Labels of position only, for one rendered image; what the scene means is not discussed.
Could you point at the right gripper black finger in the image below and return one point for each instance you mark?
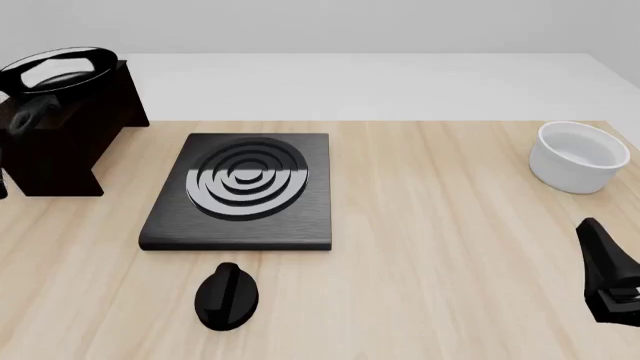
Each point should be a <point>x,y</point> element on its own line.
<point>629,262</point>
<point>597,255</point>

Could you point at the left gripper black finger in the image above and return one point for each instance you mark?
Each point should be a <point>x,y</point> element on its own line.
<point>2,183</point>

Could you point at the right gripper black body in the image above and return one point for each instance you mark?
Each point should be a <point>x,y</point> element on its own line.
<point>617,307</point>

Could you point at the black frying pan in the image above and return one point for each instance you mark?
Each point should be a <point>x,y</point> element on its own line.
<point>98,63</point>

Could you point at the white round bowl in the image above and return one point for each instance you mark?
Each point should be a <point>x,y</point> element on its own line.
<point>565,172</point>

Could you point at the flat black stove plate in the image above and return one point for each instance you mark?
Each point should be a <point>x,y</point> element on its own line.
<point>240,225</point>

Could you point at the round black stove knob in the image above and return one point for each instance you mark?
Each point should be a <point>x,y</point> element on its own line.
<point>225,300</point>

